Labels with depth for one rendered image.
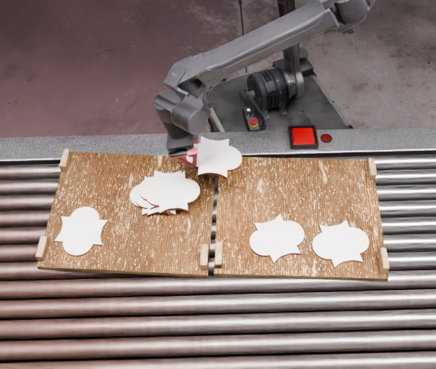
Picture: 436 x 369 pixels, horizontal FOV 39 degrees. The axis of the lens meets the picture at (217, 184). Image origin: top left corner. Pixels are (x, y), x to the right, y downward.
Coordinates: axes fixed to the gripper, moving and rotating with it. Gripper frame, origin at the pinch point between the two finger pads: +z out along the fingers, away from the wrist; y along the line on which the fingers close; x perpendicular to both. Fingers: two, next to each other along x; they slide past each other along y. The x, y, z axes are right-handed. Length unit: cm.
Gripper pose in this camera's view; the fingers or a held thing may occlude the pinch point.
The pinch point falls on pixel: (193, 153)
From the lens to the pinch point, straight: 148.3
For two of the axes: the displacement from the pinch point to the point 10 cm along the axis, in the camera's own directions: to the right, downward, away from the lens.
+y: 0.5, -8.1, 5.8
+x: -9.6, 1.3, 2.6
